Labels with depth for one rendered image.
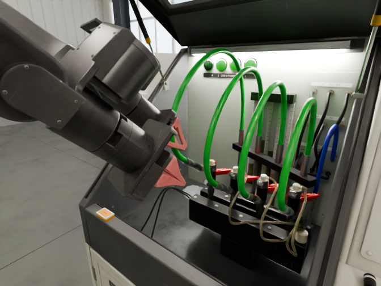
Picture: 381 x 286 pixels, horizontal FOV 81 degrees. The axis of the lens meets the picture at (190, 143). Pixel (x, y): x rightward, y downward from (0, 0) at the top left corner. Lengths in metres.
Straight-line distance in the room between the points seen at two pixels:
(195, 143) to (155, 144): 0.78
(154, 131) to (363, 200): 0.46
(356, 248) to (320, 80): 0.47
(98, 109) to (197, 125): 0.81
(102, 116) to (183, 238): 0.63
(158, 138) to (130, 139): 0.04
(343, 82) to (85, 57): 0.71
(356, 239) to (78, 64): 0.59
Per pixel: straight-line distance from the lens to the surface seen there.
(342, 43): 0.79
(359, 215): 0.61
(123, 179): 0.30
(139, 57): 0.25
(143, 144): 0.27
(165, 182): 0.30
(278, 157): 0.71
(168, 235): 0.83
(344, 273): 0.61
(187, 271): 0.57
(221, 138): 0.98
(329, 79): 0.82
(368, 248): 0.62
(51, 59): 0.21
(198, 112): 1.02
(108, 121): 0.25
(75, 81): 0.23
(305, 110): 0.49
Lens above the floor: 1.38
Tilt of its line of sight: 19 degrees down
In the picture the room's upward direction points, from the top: straight up
